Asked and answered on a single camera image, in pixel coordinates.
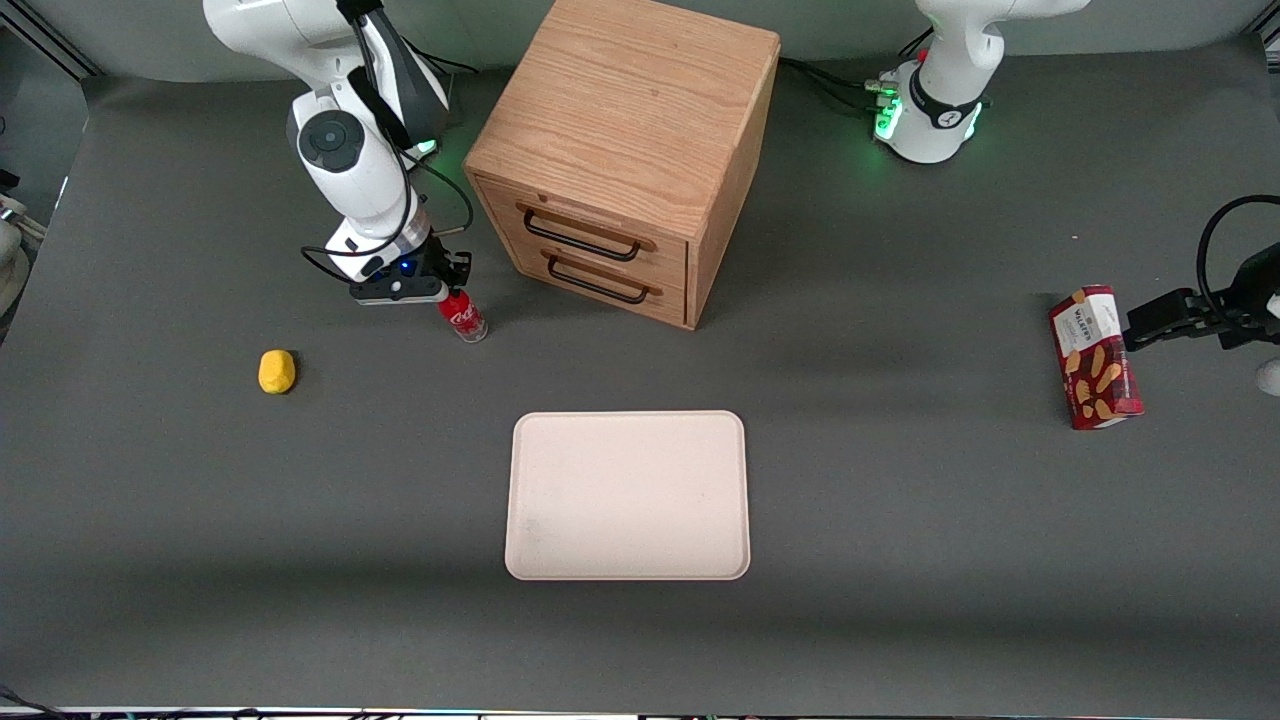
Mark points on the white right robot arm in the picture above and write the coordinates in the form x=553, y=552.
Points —
x=350, y=180

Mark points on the dark frame rail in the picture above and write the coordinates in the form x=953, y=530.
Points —
x=50, y=45

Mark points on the red shortbread cookie box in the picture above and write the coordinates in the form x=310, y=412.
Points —
x=1095, y=370

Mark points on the wooden drawer front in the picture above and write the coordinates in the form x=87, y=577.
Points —
x=675, y=308
x=672, y=262

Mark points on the beige rectangular tray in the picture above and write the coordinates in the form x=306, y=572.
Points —
x=640, y=495

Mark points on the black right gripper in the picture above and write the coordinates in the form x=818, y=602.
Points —
x=441, y=268

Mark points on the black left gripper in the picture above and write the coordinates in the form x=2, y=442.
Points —
x=1226, y=316

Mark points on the red coke bottle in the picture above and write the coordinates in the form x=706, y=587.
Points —
x=465, y=318

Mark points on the yellow lemon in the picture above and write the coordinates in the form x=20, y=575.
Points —
x=277, y=372

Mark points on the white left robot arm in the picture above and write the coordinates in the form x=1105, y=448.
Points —
x=945, y=100

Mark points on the wooden drawer cabinet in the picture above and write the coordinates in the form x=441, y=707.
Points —
x=620, y=100

